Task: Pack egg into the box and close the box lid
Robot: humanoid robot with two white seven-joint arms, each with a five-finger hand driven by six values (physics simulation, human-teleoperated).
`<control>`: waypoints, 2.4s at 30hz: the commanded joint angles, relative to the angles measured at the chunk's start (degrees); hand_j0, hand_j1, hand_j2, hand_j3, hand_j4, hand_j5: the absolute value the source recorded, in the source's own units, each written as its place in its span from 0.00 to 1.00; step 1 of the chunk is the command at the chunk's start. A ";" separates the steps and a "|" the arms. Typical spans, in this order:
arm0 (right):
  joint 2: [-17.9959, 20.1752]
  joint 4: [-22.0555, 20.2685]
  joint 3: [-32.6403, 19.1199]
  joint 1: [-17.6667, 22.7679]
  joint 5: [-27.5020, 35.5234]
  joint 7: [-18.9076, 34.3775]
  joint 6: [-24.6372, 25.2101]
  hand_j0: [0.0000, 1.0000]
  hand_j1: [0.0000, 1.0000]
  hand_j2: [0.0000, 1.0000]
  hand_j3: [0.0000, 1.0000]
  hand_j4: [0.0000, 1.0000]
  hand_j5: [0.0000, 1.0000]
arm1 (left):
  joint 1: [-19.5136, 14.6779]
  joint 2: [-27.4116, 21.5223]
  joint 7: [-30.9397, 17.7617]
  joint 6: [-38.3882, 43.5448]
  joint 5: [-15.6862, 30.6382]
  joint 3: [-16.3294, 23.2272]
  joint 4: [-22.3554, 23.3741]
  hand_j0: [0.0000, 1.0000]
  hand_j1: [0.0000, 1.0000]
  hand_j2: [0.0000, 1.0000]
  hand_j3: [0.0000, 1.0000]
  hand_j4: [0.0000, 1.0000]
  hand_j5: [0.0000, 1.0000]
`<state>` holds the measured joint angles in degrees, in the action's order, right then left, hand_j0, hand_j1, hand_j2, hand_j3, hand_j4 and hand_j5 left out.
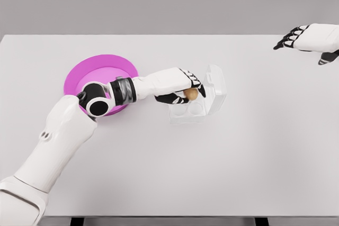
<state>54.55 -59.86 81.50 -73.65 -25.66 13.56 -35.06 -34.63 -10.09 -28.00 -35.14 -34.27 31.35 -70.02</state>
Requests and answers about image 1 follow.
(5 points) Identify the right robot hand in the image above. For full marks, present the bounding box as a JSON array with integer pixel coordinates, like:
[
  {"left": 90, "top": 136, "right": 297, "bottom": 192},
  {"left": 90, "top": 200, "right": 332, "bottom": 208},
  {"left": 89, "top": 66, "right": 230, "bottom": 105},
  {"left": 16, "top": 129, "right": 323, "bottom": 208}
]
[{"left": 273, "top": 23, "right": 339, "bottom": 66}]

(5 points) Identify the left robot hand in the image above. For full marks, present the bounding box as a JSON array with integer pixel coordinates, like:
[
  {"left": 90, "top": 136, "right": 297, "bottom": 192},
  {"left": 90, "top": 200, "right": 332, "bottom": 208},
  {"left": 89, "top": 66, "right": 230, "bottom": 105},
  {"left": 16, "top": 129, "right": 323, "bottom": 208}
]
[{"left": 154, "top": 67, "right": 207, "bottom": 105}]

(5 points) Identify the brown egg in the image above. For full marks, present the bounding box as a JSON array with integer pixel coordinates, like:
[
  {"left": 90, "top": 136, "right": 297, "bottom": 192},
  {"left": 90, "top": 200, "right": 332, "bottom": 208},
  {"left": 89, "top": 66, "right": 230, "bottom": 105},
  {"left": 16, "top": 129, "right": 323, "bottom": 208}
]
[{"left": 183, "top": 88, "right": 199, "bottom": 102}]

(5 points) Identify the clear plastic egg box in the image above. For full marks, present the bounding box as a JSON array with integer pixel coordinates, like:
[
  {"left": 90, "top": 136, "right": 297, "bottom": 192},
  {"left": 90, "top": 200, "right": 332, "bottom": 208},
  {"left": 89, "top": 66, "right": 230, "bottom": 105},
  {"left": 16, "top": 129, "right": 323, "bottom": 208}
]
[{"left": 168, "top": 64, "right": 227, "bottom": 125}]

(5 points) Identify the pink round plate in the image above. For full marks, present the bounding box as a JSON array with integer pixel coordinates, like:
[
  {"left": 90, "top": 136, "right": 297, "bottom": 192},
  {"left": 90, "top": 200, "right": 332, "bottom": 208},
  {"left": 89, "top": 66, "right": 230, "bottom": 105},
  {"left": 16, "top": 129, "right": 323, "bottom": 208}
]
[{"left": 63, "top": 54, "right": 139, "bottom": 117}]

